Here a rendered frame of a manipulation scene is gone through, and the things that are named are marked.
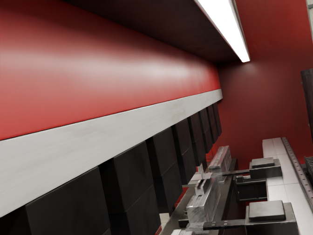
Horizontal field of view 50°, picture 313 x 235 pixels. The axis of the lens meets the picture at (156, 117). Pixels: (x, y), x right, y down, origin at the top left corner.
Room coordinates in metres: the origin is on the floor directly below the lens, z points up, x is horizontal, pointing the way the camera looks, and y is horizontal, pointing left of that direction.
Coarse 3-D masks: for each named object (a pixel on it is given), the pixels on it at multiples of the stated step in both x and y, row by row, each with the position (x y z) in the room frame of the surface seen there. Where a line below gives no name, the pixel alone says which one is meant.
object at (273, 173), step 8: (256, 160) 1.27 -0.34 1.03; (264, 160) 1.24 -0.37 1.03; (272, 160) 1.22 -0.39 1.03; (256, 168) 1.20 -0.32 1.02; (264, 168) 1.19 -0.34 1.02; (272, 168) 1.18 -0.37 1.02; (280, 168) 1.17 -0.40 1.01; (216, 176) 1.28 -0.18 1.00; (256, 176) 1.20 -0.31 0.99; (264, 176) 1.19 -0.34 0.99; (272, 176) 1.18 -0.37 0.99
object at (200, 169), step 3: (204, 159) 1.33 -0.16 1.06; (204, 162) 1.32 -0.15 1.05; (201, 165) 1.27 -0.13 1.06; (204, 165) 1.31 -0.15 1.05; (198, 168) 1.27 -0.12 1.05; (201, 168) 1.27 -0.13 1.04; (204, 168) 1.30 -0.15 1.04; (198, 171) 1.27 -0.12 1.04; (201, 171) 1.27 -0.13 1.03; (204, 171) 1.29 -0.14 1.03; (201, 174) 1.27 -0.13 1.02; (204, 174) 1.32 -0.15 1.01
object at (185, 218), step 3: (183, 213) 1.22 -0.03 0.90; (180, 216) 1.19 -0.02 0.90; (183, 216) 1.19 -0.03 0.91; (186, 216) 1.18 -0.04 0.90; (180, 219) 1.16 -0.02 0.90; (183, 219) 1.16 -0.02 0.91; (186, 219) 1.15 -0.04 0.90; (180, 222) 1.16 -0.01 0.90; (183, 222) 1.16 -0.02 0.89; (186, 222) 1.15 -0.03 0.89; (180, 225) 1.16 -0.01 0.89; (183, 225) 1.16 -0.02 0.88; (186, 225) 1.15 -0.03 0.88
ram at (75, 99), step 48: (0, 0) 0.33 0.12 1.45; (48, 0) 0.41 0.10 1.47; (0, 48) 0.31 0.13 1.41; (48, 48) 0.39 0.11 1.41; (96, 48) 0.51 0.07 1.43; (144, 48) 0.74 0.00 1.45; (0, 96) 0.30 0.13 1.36; (48, 96) 0.37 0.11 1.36; (96, 96) 0.48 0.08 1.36; (144, 96) 0.68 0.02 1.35; (192, 96) 1.16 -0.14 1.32; (0, 144) 0.29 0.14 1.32; (48, 144) 0.35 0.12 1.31; (96, 144) 0.45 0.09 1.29; (0, 192) 0.28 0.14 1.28
